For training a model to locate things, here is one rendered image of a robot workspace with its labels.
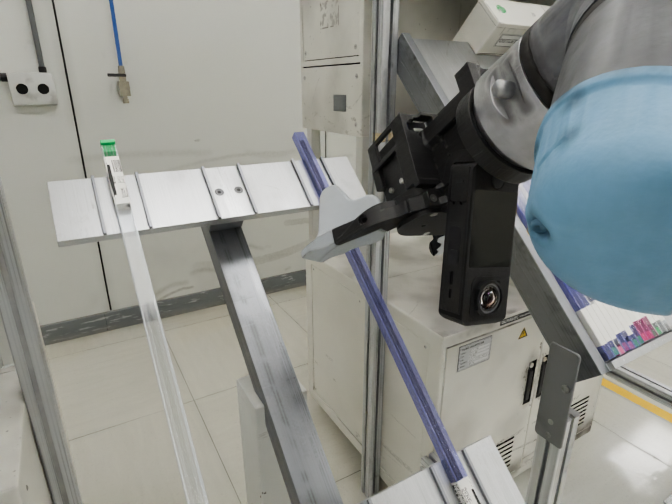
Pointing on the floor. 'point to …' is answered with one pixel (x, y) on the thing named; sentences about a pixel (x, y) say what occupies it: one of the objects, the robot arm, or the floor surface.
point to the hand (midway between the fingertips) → (372, 260)
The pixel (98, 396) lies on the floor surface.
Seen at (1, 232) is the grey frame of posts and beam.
